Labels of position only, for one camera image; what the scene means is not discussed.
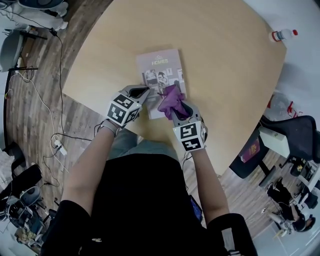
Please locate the white crumpled fabric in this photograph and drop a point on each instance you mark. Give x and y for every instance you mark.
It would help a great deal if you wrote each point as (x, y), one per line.
(37, 15)

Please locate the grey shell chair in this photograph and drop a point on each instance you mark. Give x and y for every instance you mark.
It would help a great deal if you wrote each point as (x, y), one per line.
(11, 47)

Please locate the pink book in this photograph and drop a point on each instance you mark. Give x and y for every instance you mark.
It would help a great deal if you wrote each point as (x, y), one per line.
(160, 72)

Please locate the white power strip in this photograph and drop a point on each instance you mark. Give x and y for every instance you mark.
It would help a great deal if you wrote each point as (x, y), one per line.
(60, 147)

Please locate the person's grey jeans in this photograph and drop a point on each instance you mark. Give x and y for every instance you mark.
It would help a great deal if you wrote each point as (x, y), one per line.
(140, 146)

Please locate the person's left forearm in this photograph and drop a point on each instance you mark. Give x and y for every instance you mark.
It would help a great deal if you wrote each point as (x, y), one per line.
(85, 172)

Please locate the person's black shirt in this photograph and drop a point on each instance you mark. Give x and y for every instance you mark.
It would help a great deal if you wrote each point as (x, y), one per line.
(140, 210)

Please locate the clear plastic water bottle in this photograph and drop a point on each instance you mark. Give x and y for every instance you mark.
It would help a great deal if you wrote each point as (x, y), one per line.
(282, 35)

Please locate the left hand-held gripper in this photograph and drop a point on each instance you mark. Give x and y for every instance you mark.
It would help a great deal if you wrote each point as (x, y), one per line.
(120, 110)

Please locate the purple cloth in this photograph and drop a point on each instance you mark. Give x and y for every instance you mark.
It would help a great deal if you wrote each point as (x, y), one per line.
(172, 100)

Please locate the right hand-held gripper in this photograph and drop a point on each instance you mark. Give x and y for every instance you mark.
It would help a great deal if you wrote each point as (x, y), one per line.
(190, 136)

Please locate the black stool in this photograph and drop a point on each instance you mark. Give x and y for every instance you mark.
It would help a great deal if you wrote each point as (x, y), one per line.
(23, 175)

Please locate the person's right forearm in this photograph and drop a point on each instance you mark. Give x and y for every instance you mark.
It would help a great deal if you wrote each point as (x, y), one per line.
(208, 185)

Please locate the black mesh office chair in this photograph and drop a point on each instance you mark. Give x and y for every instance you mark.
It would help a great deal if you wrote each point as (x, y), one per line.
(287, 142)

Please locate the maroon booklet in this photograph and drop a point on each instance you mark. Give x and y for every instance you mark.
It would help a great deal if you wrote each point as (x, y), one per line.
(252, 151)

